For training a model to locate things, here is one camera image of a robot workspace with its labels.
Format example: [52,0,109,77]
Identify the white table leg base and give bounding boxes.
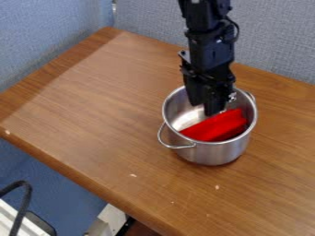
[84,204,126,236]

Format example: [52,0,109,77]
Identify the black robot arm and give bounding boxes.
[177,0,240,116]

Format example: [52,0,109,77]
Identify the red rectangular block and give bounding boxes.
[180,108,246,142]

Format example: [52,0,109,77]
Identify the black cable loop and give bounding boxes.
[0,180,34,236]

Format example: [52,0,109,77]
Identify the stainless steel pot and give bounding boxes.
[157,87,258,166]

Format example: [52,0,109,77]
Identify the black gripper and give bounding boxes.
[180,35,234,116]

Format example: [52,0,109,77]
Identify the white furniture piece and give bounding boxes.
[0,199,50,236]

